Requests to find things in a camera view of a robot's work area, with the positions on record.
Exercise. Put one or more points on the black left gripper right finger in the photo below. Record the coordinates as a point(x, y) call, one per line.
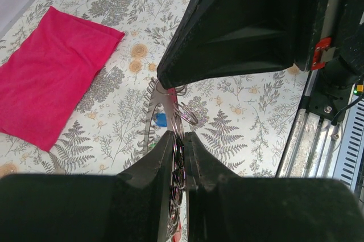
point(222, 206)

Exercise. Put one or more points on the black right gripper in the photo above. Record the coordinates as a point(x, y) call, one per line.
point(330, 38)

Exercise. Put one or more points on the red folded cloth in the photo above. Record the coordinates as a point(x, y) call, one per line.
point(45, 78)

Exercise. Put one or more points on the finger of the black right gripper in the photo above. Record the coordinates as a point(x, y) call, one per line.
point(218, 38)

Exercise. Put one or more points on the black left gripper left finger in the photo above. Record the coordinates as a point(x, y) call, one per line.
point(130, 206)

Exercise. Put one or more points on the blue tag key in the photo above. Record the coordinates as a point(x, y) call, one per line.
point(160, 119)

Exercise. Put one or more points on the white slotted cable duct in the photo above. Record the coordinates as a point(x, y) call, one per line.
point(351, 151)

